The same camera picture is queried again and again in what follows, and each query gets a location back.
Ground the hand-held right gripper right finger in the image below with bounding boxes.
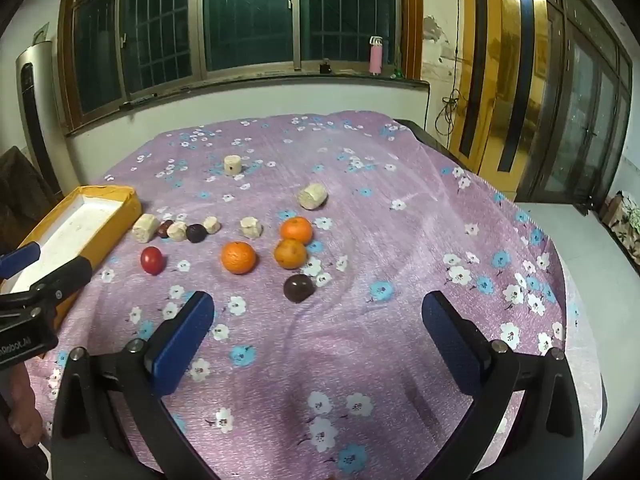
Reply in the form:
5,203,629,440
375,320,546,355
421,290,586,480

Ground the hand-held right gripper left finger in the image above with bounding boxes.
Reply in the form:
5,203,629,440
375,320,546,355
50,290,221,480

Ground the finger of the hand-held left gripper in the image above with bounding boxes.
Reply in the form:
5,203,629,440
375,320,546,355
29,257,94,311
0,241,42,281

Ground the yellow cardboard box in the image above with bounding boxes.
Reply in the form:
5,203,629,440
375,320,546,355
0,185,142,331

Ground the red tomato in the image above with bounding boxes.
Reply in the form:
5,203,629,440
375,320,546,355
140,246,165,276

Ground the orange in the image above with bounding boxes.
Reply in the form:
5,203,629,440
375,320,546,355
273,238,308,270
220,241,258,275
279,216,314,244

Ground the person's left forearm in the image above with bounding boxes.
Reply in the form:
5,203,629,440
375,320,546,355
0,365,46,448

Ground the dark brown cloth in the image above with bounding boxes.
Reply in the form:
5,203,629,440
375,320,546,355
0,145,63,251

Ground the purple floral tablecloth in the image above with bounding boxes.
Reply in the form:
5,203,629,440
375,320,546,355
25,110,608,480

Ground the standing air conditioner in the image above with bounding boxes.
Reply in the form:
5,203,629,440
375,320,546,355
15,40,68,196

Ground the dark tool on sill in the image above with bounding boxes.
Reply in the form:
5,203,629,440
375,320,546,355
119,94,158,110

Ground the floral bag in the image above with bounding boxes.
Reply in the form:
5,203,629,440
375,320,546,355
602,190,640,266

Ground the golden door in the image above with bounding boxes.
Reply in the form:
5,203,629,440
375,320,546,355
460,0,551,196

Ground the dark framed glass door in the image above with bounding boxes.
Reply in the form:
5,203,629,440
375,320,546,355
517,0,636,211

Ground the pink water bottle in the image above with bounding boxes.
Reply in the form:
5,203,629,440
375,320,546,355
368,36,385,76

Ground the wooden framed window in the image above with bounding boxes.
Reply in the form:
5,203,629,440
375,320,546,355
57,0,423,136

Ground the black wall cable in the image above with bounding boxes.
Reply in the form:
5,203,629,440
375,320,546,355
434,0,463,136

